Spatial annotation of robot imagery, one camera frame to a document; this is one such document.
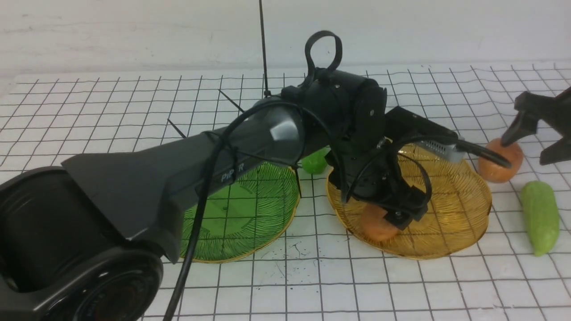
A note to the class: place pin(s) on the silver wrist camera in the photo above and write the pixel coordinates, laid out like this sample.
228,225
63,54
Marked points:
449,152

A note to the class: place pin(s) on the green glass plate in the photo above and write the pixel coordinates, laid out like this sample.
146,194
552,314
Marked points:
248,215

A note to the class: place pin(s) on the orange potato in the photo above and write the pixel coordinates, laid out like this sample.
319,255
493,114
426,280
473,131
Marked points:
497,174
375,227

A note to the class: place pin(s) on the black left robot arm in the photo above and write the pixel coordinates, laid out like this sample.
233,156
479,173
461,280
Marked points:
84,241

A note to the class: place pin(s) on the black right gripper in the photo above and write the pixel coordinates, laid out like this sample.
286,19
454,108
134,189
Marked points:
554,111

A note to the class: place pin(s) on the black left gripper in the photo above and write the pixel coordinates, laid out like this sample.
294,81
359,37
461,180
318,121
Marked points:
375,177

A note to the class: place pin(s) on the pointed pale green gourd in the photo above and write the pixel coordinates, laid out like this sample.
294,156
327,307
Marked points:
541,216

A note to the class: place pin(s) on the amber glass plate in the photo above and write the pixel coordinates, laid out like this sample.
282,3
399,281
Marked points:
457,215

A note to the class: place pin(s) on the smooth green cucumber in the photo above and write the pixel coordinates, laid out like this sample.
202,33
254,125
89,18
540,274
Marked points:
316,162

